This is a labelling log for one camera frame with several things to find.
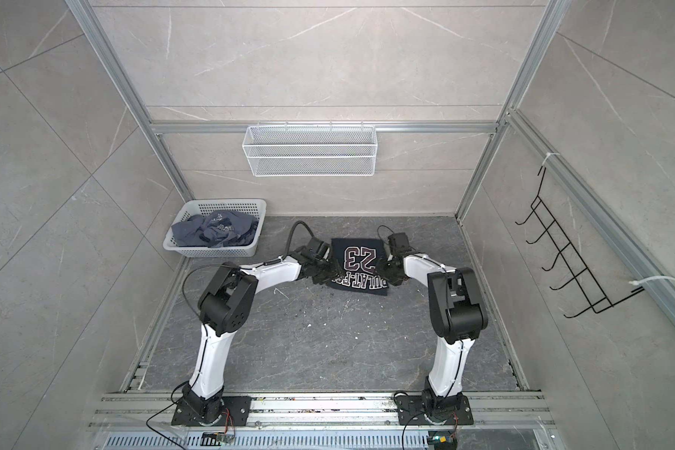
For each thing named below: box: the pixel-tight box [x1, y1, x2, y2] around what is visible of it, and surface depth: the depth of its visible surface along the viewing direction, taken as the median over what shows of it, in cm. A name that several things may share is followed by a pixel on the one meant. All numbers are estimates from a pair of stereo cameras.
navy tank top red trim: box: [326, 238, 390, 296], surface depth 100 cm
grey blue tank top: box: [171, 210, 259, 249], surface depth 110 cm
